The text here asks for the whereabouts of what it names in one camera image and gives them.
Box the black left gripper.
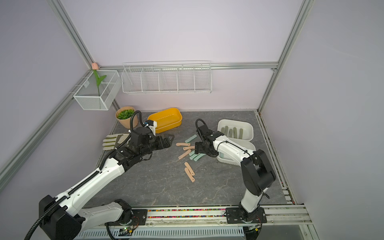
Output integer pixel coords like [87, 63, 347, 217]
[139, 133, 175, 157]

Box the olive knife top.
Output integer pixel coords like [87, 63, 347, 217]
[239, 129, 244, 139]

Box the white basin with knives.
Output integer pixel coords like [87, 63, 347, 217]
[218, 119, 254, 142]

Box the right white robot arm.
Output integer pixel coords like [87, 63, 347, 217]
[195, 119, 277, 220]

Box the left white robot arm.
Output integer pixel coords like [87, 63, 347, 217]
[25, 111, 175, 240]

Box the mint knife top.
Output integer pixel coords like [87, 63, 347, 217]
[185, 135, 197, 143]

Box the peach knife top centre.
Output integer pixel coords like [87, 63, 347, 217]
[183, 146, 195, 151]

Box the peach knife top left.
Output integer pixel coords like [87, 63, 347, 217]
[176, 143, 191, 147]

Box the peach knife upright middle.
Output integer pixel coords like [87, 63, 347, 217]
[178, 149, 192, 160]

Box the yellow plastic basin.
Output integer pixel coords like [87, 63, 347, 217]
[148, 108, 183, 134]

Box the peach knife lower middle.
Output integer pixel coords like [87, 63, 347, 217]
[185, 162, 195, 176]

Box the peach knife bottom of pile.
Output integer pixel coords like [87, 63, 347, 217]
[185, 168, 195, 183]

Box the peach plastic plant pot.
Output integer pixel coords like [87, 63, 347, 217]
[115, 107, 139, 129]

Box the green artificial plant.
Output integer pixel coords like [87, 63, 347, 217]
[117, 109, 135, 120]

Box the beige green work glove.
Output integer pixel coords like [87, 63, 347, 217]
[102, 134, 129, 151]

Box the small white mesh basket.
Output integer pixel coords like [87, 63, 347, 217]
[74, 70, 122, 111]

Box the artificial pink tulip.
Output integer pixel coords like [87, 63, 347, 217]
[92, 63, 107, 97]

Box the white wire wall shelf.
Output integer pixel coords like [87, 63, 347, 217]
[121, 61, 213, 94]

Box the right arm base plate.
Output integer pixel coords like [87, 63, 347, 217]
[224, 207, 267, 224]

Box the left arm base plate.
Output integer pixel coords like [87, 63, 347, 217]
[108, 209, 148, 226]

